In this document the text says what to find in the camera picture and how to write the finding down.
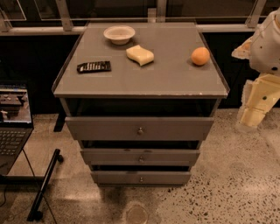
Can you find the grey bottom drawer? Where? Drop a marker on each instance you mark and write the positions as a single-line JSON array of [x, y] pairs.
[[140, 177]]

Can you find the yellow wavy sponge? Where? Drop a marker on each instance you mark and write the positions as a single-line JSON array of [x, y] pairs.
[[140, 55]]

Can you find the black stand leg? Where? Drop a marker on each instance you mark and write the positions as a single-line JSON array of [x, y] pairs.
[[42, 182]]

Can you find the black laptop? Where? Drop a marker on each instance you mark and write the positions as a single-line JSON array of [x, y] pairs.
[[16, 123]]

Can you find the grey middle drawer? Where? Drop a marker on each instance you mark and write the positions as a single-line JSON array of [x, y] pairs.
[[152, 157]]

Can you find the grey drawer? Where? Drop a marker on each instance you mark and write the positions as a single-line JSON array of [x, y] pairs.
[[139, 128], [152, 157], [140, 177]]

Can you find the orange fruit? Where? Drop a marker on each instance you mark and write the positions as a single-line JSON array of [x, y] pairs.
[[200, 56]]

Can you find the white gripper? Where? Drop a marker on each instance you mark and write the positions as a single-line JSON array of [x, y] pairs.
[[266, 52]]

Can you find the grey top drawer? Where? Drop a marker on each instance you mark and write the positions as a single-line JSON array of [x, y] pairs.
[[139, 128]]

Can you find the grey drawer cabinet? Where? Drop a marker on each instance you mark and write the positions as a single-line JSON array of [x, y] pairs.
[[170, 86]]

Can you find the black remote control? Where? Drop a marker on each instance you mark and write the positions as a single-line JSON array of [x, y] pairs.
[[94, 67]]

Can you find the white paper bowl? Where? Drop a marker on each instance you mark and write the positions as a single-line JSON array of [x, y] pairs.
[[119, 34]]

